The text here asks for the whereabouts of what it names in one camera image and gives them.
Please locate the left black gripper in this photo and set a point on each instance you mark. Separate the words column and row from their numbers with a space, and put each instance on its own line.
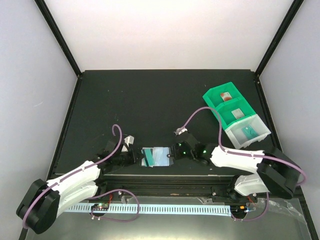
column 133, row 159

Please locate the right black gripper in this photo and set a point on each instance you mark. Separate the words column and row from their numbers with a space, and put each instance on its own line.
column 177, row 153

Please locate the teal credit card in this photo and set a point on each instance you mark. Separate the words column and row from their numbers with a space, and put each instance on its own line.
column 148, row 157

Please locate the black card holder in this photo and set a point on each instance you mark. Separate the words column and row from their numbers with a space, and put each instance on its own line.
column 161, row 157

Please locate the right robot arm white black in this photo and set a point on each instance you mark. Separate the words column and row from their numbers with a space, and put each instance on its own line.
column 267, row 172

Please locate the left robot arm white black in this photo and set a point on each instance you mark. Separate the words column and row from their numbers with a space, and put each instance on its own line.
column 45, row 201

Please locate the grey card in bin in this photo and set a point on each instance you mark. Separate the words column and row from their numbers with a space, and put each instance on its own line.
column 238, row 114

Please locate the red white card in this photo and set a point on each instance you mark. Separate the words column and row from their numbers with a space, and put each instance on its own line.
column 225, row 96

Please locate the teal card in bin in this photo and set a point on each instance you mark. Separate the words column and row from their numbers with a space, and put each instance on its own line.
column 249, row 132

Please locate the green bin middle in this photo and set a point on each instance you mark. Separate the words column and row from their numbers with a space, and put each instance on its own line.
column 227, row 118

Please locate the green bin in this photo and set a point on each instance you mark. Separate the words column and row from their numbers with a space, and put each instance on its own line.
column 219, row 95
column 227, row 118

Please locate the left controller board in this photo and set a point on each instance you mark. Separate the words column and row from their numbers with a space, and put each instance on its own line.
column 100, row 207

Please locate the controller board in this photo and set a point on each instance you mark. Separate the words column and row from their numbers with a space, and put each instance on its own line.
column 100, row 207
column 241, row 209

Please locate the green bin far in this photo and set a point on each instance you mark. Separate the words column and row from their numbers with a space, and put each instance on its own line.
column 219, row 95

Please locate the white translucent bin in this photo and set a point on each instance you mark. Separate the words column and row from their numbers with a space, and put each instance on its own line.
column 237, row 137

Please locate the right controller board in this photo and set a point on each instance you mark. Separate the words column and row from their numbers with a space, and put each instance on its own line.
column 241, row 209

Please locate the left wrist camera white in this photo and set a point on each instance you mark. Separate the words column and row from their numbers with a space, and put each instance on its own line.
column 128, row 141

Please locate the black aluminium rail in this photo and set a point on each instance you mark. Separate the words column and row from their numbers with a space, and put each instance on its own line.
column 182, row 184

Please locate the white slotted cable duct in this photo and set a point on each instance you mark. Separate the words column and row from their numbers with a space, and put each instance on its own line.
column 155, row 209

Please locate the left frame post black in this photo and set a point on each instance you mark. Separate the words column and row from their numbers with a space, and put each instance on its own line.
column 48, row 17

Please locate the frame post black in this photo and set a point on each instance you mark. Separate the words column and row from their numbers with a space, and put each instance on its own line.
column 48, row 17
column 282, row 29

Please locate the right frame post black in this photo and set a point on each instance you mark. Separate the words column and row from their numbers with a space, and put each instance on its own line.
column 282, row 29

